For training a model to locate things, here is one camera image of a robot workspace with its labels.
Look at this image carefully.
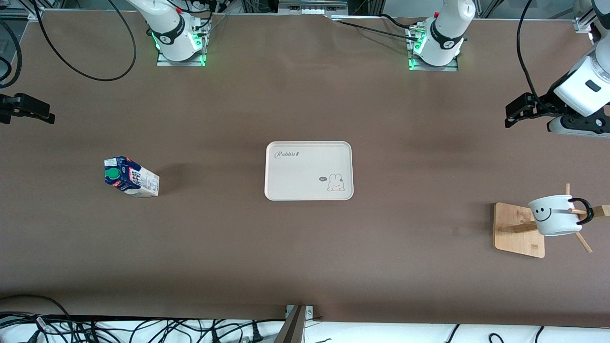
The white smiley face cup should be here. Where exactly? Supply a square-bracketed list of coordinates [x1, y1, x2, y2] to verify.
[528, 195, 595, 237]

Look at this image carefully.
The blue white milk carton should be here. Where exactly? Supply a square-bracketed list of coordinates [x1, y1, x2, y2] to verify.
[104, 156, 160, 198]

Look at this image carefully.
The beige rabbit print tray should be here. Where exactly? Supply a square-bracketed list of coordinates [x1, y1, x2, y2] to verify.
[264, 141, 354, 201]

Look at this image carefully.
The wooden mug tree stand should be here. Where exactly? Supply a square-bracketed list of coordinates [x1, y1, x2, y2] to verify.
[493, 183, 610, 259]

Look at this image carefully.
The grey power strip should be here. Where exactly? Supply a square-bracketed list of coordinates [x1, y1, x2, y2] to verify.
[278, 0, 349, 16]

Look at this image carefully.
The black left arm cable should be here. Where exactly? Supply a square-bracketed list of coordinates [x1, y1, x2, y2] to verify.
[517, 0, 544, 106]

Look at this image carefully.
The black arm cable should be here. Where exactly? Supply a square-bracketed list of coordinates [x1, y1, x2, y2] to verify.
[0, 0, 138, 89]
[517, 0, 544, 106]

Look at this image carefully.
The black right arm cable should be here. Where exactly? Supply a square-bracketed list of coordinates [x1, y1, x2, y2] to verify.
[0, 0, 138, 89]

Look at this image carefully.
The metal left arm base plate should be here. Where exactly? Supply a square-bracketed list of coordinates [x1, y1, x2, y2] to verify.
[407, 23, 459, 72]

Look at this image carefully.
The aluminium frame profile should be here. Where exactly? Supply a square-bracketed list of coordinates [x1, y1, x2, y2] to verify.
[0, 7, 44, 20]

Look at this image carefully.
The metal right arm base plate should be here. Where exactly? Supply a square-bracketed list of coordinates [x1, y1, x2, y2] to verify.
[156, 19, 208, 67]

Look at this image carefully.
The black base power cable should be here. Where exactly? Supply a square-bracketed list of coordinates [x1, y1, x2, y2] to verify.
[331, 19, 420, 41]
[379, 13, 420, 30]

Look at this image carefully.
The grey metal post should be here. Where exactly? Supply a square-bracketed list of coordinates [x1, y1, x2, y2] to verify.
[274, 305, 306, 343]

